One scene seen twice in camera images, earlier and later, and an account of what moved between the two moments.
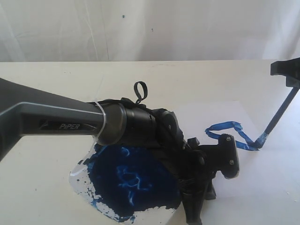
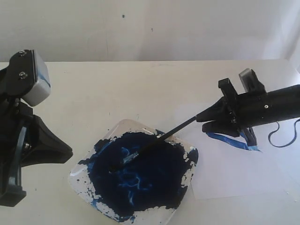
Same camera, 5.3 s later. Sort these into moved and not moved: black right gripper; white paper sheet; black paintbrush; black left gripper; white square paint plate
Moved: black right gripper; black paintbrush; black left gripper
Not moved: white paper sheet; white square paint plate
